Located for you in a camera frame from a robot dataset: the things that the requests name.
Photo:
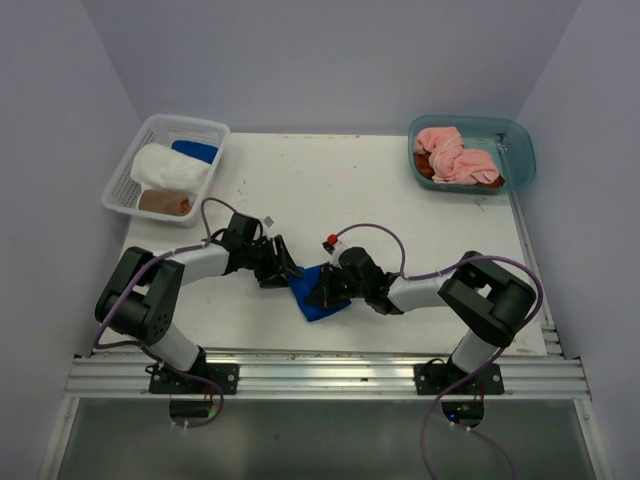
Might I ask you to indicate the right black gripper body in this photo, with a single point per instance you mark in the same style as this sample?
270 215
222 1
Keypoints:
358 290

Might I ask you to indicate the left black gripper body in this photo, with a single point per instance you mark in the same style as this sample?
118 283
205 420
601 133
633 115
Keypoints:
262 259

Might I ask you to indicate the blue towel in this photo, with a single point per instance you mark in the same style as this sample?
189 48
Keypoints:
301 286
202 152

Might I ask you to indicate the orange brown patterned towel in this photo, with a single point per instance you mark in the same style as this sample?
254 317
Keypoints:
164 202

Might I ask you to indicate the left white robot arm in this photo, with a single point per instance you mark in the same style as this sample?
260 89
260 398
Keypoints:
140 297

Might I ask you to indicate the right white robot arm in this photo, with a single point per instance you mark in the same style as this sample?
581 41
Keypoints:
495 297

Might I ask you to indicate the blue rolled towel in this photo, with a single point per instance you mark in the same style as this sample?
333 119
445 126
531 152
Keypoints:
202 152

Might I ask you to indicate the white rolled towel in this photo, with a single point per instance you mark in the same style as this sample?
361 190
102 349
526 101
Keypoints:
161 168

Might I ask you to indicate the dark red towel in tub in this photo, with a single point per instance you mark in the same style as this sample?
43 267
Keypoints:
421 162

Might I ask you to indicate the white plastic mesh basket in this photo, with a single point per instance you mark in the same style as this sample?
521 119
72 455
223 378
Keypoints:
121 193

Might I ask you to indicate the pink crumpled towel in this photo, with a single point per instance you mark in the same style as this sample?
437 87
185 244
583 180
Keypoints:
452 161

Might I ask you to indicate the teal plastic tub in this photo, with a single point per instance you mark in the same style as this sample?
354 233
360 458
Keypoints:
509 144

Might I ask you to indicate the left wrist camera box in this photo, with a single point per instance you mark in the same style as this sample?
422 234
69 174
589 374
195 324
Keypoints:
268 222

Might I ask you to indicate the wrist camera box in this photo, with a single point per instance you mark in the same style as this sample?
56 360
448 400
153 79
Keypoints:
334 246
268 222

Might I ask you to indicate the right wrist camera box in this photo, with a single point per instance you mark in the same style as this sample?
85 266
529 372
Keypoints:
334 246

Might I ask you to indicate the aluminium mounting rail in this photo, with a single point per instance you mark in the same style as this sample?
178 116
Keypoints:
122 374

